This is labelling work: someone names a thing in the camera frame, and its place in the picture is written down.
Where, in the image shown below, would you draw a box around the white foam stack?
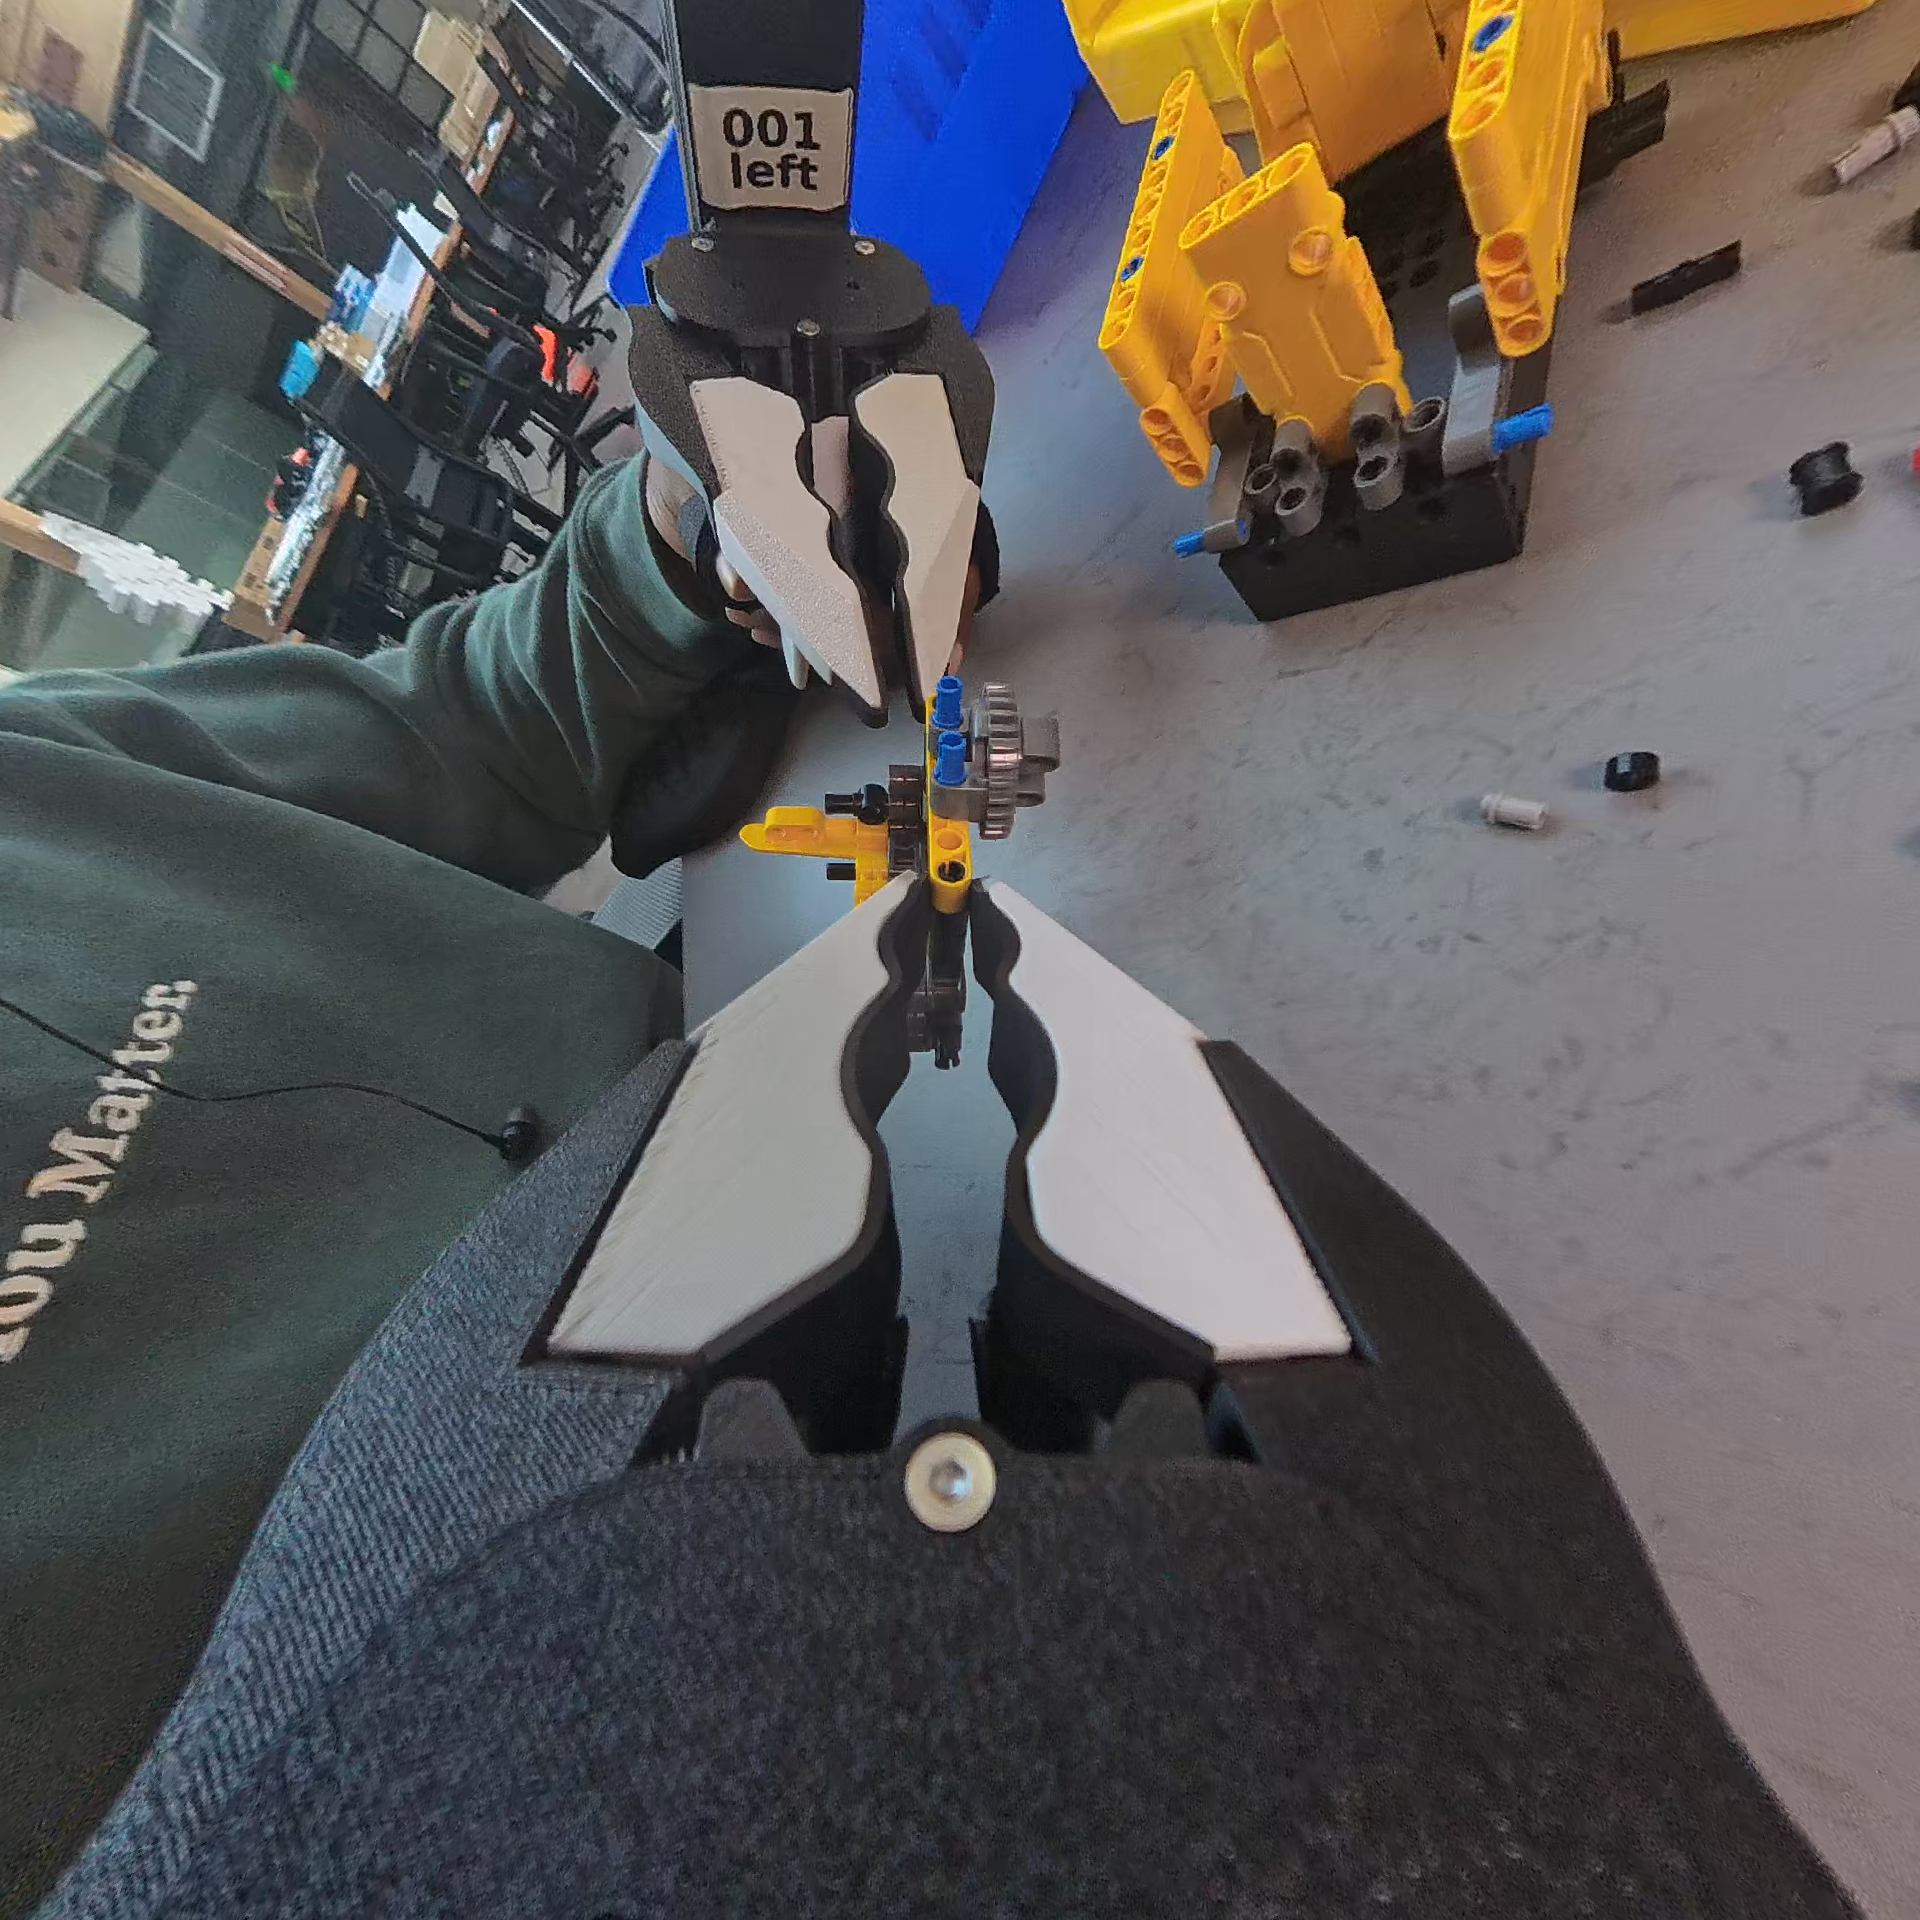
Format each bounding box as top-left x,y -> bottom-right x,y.
38,510 -> 234,626

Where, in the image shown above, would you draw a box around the person in green sweatshirt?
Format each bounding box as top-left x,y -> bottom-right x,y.
0,640 -> 688,1909

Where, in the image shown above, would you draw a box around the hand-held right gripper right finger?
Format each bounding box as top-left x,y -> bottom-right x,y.
967,877 -> 1355,1453

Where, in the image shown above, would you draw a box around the wooden storage shelves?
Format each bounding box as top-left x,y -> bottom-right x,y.
0,0 -> 668,648

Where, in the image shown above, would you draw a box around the large yellow black lego model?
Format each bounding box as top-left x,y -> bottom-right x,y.
1098,0 -> 1672,626

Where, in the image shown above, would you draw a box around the blue plastic crate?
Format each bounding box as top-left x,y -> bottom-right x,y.
606,0 -> 1147,335

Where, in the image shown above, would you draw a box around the grey mesh chair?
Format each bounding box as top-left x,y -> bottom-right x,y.
578,864 -> 688,965

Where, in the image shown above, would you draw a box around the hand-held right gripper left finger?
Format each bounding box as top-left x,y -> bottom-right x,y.
542,872 -> 920,1453

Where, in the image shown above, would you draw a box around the pile of small lego pins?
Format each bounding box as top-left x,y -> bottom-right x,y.
1627,101 -> 1920,520

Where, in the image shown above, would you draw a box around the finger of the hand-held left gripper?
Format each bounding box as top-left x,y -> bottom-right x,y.
690,377 -> 891,730
854,371 -> 987,722

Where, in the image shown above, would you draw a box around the grey yellow lego rack assembly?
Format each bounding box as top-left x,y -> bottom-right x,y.
739,762 -> 963,1074

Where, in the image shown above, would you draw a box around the yellow plastic storage bin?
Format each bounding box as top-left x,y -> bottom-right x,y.
1059,0 -> 1885,129

